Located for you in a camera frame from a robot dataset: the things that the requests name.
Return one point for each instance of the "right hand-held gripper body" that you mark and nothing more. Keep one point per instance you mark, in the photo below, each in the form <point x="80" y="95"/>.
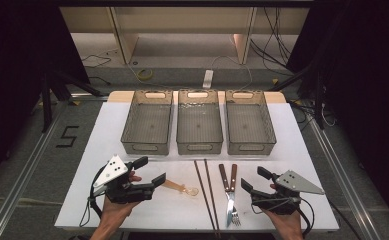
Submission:
<point x="295" y="185"/>

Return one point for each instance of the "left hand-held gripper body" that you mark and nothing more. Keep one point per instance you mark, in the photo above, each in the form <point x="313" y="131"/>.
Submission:
<point x="112" y="171"/>

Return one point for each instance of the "translucent amber plastic spoon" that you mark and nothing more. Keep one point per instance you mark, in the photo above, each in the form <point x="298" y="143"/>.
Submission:
<point x="192" y="191"/>

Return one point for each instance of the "transparent grey plastic bin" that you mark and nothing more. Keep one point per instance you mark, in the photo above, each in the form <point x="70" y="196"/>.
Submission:
<point x="250" y="123"/>
<point x="147" y="123"/>
<point x="198" y="123"/>

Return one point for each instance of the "person's right hand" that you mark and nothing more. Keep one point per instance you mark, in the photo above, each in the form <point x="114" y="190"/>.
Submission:
<point x="288" y="223"/>

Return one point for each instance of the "person's left hand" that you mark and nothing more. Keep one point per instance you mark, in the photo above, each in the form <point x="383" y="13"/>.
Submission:
<point x="115" y="211"/>

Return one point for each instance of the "white table sheet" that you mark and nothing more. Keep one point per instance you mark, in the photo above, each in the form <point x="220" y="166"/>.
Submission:
<point x="182" y="213"/>

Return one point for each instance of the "black metal stand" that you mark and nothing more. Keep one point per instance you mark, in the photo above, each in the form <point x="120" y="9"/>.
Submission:
<point x="46" y="100"/>
<point x="318" y="100"/>

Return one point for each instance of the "white power strip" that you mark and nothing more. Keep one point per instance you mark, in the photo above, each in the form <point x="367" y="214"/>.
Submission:
<point x="208" y="79"/>

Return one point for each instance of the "black curtain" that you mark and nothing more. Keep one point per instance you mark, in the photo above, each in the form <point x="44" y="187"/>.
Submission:
<point x="365" y="83"/>
<point x="12" y="66"/>

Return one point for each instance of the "aluminium floor rail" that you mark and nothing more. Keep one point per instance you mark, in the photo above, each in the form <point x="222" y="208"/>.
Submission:
<point x="340" y="173"/>
<point x="22" y="173"/>

